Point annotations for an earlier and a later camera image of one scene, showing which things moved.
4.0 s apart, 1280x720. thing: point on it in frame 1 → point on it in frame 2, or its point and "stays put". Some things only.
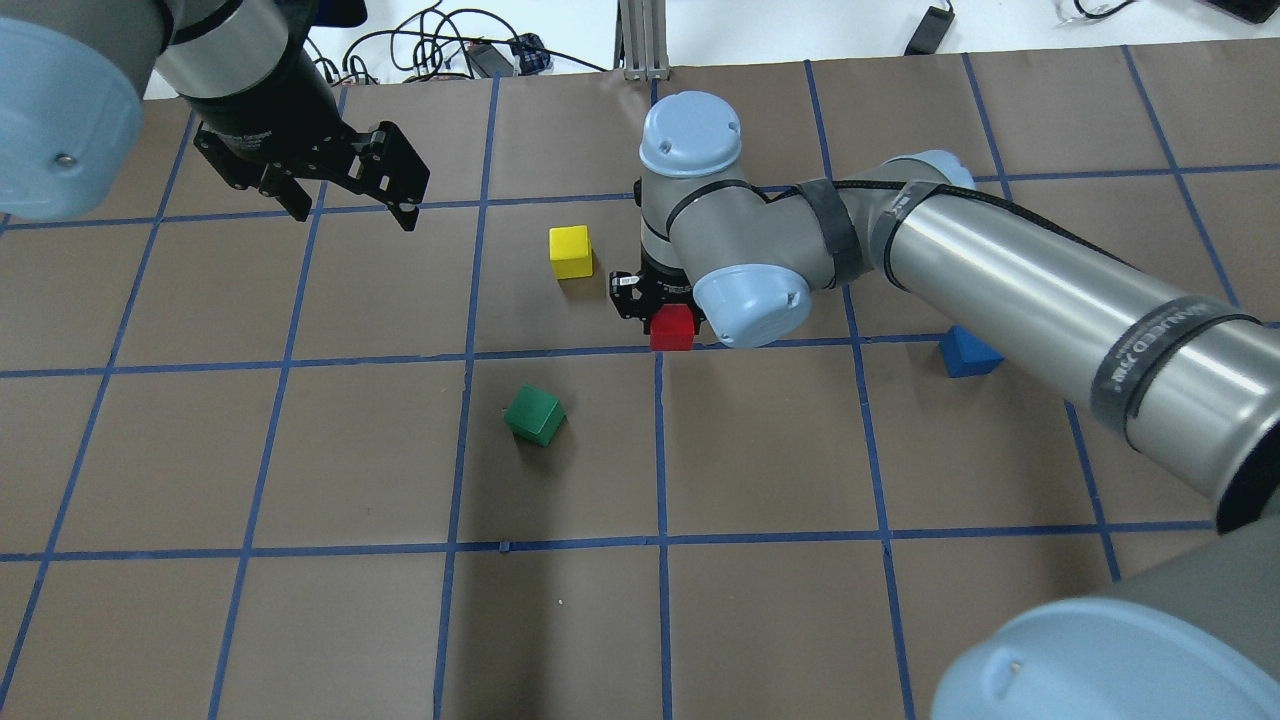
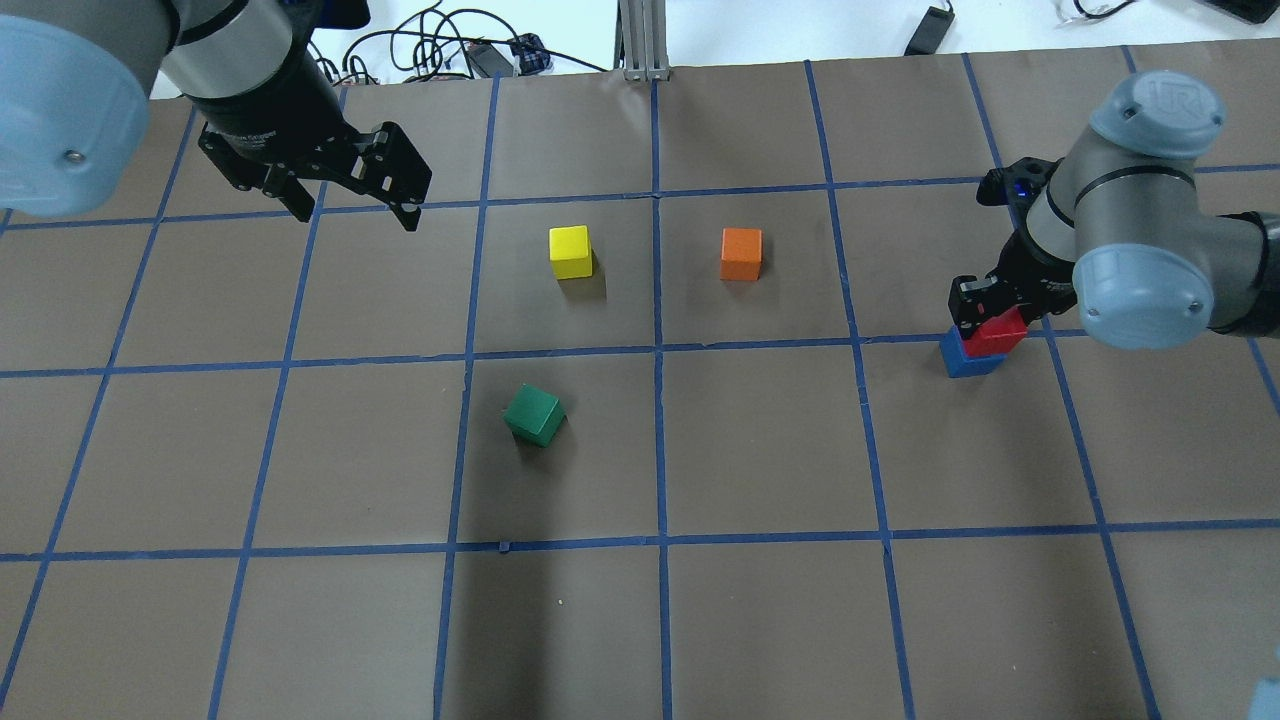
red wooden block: x=672 y=328 → x=997 y=335
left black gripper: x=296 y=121 stays put
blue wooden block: x=965 y=355 stays put
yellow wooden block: x=570 y=251 stays put
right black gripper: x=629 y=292 → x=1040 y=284
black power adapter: x=931 y=32 stays put
